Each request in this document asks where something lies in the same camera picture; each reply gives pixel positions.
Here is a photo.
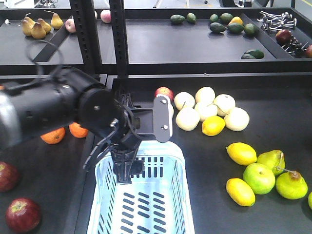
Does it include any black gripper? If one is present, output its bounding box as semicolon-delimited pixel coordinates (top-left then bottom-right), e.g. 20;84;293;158
82;91;173;184

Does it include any light blue plastic basket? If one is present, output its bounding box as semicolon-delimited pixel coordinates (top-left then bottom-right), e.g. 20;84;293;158
87;140;195;234

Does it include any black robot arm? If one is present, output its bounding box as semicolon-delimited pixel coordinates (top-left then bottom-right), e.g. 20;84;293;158
0;47;173;184

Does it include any red apple behind peaches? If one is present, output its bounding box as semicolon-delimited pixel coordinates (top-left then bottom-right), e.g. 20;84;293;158
155;87;174;101

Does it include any small orange right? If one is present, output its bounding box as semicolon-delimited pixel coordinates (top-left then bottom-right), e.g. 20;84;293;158
68;122;88;138

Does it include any small orange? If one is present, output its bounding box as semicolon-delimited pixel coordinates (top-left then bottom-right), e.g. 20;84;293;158
40;127;65;144
68;122;88;138

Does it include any yellow lemon by pears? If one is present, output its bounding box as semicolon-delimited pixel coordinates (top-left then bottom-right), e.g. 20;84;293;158
202;116;225;136

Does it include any small orange left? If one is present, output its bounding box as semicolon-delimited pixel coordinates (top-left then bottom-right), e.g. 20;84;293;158
40;127;65;144

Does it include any yellow lemon upper right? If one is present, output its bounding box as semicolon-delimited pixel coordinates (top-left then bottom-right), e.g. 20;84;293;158
226;142;257;166

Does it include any yellow lemon lower right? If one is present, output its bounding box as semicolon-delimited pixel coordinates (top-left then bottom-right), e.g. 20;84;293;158
226;178;255;207

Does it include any green apple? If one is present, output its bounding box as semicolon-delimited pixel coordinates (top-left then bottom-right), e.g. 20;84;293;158
243;163;275;195

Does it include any green pear upper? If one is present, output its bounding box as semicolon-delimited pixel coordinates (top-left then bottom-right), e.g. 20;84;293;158
257;150;286;176

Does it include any green pear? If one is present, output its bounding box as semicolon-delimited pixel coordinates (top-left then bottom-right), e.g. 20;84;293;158
275;167;308;200
257;150;286;176

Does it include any dark red apple upper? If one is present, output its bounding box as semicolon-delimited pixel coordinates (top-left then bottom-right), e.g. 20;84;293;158
0;161;20;193

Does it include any dark red apple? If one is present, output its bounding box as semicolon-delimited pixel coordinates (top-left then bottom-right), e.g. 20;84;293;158
0;161;20;193
5;197;41;234

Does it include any dark red apple front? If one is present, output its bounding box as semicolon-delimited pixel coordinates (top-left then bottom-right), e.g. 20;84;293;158
5;197;41;234

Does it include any green pear lower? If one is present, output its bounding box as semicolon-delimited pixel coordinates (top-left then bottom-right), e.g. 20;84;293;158
275;167;308;200

